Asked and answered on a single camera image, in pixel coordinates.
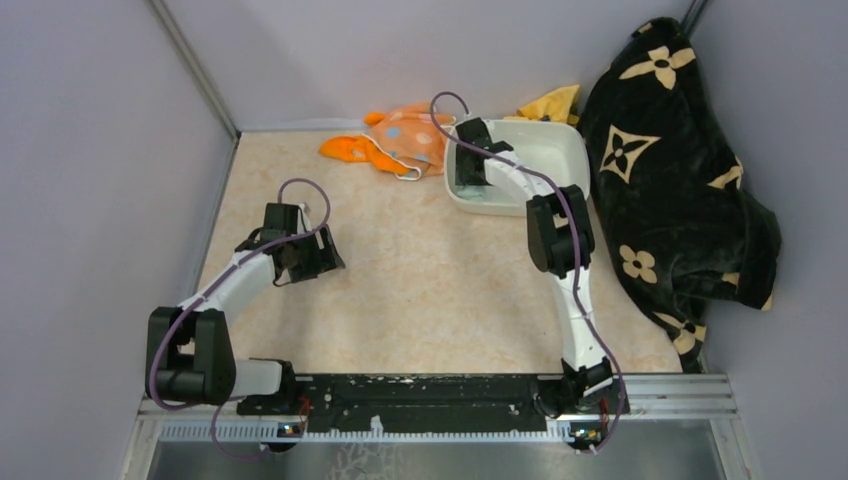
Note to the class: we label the white plastic bin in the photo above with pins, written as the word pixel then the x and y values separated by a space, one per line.
pixel 555 149

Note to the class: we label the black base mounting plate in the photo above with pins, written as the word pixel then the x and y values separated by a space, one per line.
pixel 430 404

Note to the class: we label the yellow towel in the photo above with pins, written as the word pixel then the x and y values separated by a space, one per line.
pixel 559 105

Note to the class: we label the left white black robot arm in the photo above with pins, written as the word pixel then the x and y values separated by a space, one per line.
pixel 190 359

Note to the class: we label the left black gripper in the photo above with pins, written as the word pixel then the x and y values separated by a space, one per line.
pixel 312 270

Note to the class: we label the black floral blanket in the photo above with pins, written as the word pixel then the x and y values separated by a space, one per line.
pixel 668 190

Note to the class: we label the orange polka dot towel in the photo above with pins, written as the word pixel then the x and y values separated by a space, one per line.
pixel 406 142

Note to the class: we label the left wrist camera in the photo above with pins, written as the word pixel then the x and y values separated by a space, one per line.
pixel 303 222

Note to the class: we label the aluminium frame rail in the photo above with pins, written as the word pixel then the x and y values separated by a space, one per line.
pixel 679 426

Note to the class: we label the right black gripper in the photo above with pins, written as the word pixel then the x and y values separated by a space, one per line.
pixel 461 175

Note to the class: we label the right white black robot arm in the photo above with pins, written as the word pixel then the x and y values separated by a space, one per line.
pixel 560 242

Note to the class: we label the light mint green towel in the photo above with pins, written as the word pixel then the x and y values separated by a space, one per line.
pixel 473 193

